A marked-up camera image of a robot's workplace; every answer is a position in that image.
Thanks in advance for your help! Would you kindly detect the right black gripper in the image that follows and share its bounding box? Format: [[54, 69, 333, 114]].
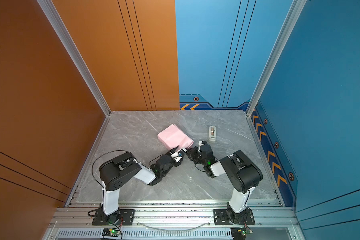
[[183, 147, 208, 168]]

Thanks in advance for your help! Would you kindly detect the purple wrapping paper sheet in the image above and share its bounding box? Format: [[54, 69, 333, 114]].
[[158, 124, 194, 150]]

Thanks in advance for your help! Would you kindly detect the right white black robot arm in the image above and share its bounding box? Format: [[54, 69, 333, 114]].
[[186, 141, 263, 226]]

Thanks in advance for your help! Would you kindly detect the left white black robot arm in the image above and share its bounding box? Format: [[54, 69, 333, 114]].
[[95, 147, 187, 225]]

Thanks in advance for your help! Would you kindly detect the white tape dispenser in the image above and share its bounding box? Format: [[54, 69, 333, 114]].
[[208, 126, 217, 142]]

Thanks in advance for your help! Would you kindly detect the right green circuit board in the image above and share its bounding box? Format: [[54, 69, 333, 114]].
[[231, 228, 247, 240]]

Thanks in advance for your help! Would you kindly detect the green circuit board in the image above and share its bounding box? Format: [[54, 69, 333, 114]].
[[231, 228, 247, 240], [102, 228, 122, 239]]

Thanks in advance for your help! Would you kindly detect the left green circuit board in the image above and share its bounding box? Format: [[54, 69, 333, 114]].
[[102, 228, 122, 239]]

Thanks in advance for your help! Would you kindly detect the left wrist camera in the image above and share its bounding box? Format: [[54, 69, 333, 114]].
[[171, 149, 187, 162]]

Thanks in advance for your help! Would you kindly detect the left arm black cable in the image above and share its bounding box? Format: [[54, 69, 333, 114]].
[[91, 149, 128, 188]]

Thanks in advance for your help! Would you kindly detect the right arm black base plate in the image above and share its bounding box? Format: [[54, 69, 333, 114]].
[[213, 208, 256, 226]]

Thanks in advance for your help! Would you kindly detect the aluminium front rail frame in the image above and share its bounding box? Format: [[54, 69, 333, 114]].
[[43, 200, 304, 240]]

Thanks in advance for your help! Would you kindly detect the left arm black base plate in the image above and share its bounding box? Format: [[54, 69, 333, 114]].
[[88, 208, 135, 226]]

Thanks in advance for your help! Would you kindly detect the clear curved cable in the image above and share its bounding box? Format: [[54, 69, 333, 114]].
[[136, 220, 212, 232]]

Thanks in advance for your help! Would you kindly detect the right aluminium corner post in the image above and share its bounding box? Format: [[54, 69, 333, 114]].
[[246, 0, 307, 117]]

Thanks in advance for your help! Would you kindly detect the aluminium corner post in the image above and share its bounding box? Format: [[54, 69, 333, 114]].
[[37, 0, 111, 117], [246, 0, 307, 117]]

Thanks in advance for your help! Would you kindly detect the left aluminium corner post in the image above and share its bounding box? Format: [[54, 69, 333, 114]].
[[37, 0, 111, 117]]

